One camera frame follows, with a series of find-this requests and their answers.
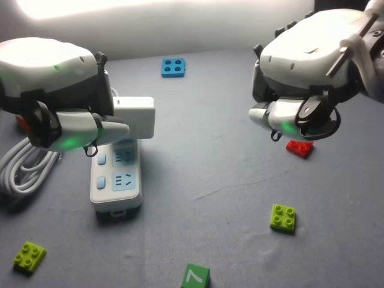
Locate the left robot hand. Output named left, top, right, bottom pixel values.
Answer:
left=248, top=8, right=365, bottom=142

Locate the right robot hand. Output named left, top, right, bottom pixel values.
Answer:
left=0, top=37, right=130, bottom=157

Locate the white power adapter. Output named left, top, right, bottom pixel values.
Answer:
left=112, top=96, right=156, bottom=140

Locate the white power strip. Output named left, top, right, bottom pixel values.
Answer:
left=89, top=138, right=143, bottom=218

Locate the red building block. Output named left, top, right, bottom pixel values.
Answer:
left=285, top=139, right=314, bottom=159
left=14, top=115, right=29, bottom=133

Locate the blue building block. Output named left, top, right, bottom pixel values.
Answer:
left=161, top=58, right=187, bottom=78

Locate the grey table cloth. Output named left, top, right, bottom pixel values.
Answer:
left=0, top=47, right=384, bottom=288

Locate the lime green building block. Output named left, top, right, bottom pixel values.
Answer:
left=269, top=203, right=297, bottom=235
left=12, top=241, right=47, bottom=274

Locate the green number seven cube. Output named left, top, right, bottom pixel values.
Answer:
left=181, top=263, right=211, bottom=288

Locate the white coiled power cord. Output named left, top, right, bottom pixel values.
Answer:
left=0, top=136, right=62, bottom=200

